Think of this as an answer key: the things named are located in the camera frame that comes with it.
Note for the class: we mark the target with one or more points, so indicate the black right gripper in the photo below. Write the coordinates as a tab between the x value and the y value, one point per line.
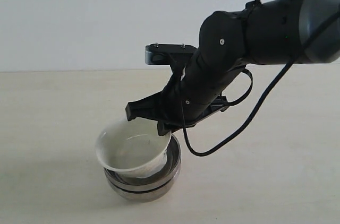
192	94

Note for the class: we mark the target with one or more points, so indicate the white ceramic bowl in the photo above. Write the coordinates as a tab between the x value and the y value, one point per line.
133	148

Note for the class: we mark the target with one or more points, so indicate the patterned small steel bowl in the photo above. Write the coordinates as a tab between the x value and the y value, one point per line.
165	175

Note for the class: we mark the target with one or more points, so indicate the plain large steel bowl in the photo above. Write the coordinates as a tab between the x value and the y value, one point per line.
142	192

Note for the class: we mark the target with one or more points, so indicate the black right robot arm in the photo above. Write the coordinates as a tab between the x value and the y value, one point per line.
271	33

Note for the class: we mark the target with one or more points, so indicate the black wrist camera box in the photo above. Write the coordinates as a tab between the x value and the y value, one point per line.
167	54

